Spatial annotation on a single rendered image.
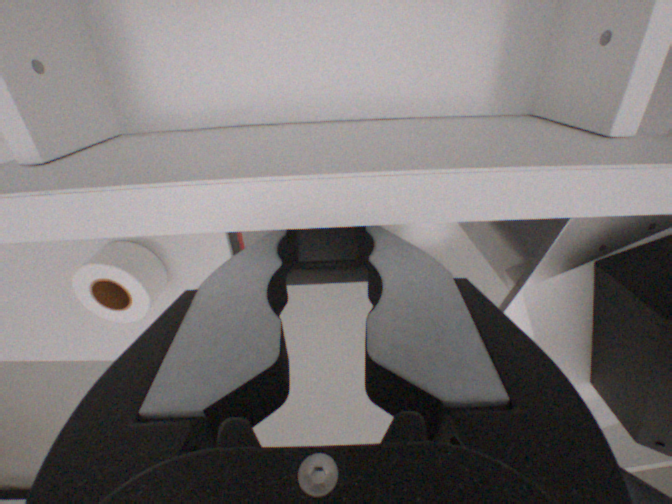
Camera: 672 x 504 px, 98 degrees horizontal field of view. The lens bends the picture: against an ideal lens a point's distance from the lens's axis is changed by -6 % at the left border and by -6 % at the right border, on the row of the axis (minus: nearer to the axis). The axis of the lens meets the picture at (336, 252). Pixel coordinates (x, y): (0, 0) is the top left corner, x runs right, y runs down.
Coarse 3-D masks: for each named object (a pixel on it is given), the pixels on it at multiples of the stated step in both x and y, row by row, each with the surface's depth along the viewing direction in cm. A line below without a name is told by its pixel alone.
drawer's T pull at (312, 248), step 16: (304, 240) 12; (320, 240) 12; (336, 240) 12; (352, 240) 12; (304, 256) 13; (320, 256) 13; (336, 256) 13; (352, 256) 13; (288, 272) 13; (304, 272) 13; (320, 272) 13; (336, 272) 13; (352, 272) 13
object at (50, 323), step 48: (0, 144) 24; (96, 240) 29; (144, 240) 29; (192, 240) 29; (240, 240) 37; (0, 288) 32; (48, 288) 32; (192, 288) 32; (0, 336) 36; (48, 336) 36; (96, 336) 36
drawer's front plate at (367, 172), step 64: (256, 128) 16; (320, 128) 15; (384, 128) 15; (448, 128) 14; (512, 128) 14; (576, 128) 14; (0, 192) 9; (64, 192) 9; (128, 192) 9; (192, 192) 9; (256, 192) 9; (320, 192) 9; (384, 192) 9; (448, 192) 9; (512, 192) 9; (576, 192) 9; (640, 192) 9
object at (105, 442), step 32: (160, 320) 8; (128, 352) 7; (160, 352) 7; (96, 384) 6; (128, 384) 6; (96, 416) 6; (128, 416) 6; (64, 448) 5; (96, 448) 5; (128, 448) 5; (160, 448) 5; (192, 448) 6; (64, 480) 5; (96, 480) 5
